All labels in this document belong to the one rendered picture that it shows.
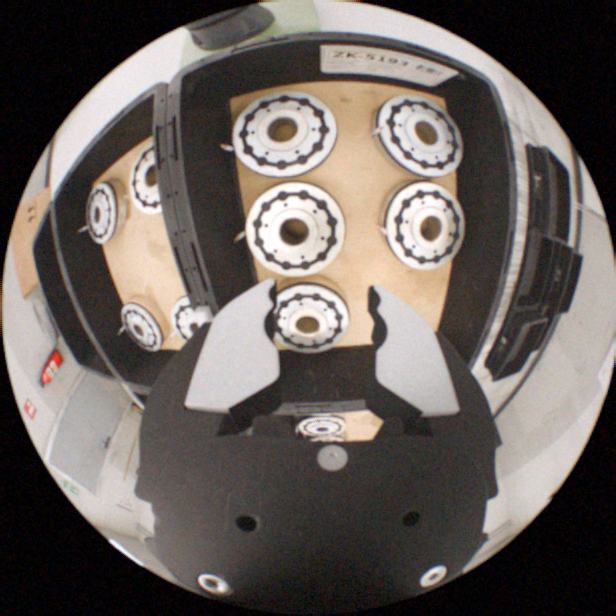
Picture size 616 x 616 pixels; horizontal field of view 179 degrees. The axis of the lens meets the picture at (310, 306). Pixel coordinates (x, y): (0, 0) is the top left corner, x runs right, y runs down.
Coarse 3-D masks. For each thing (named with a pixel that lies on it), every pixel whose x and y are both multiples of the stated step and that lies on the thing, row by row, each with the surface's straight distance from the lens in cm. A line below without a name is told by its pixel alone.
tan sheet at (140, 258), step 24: (144, 144) 36; (120, 168) 40; (144, 216) 35; (120, 240) 41; (144, 240) 36; (168, 240) 33; (120, 264) 43; (144, 264) 38; (168, 264) 34; (120, 288) 46; (144, 288) 40; (168, 288) 36; (168, 312) 39; (168, 336) 43
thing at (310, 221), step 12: (276, 216) 22; (288, 216) 22; (300, 216) 22; (312, 216) 22; (276, 228) 22; (312, 228) 22; (276, 240) 22; (312, 240) 22; (288, 252) 23; (300, 252) 22
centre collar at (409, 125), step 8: (408, 120) 24; (416, 120) 25; (424, 120) 25; (432, 120) 26; (408, 128) 24; (440, 128) 26; (408, 136) 24; (416, 136) 24; (440, 136) 26; (416, 144) 24; (424, 144) 24; (440, 144) 25; (424, 152) 25; (432, 152) 25
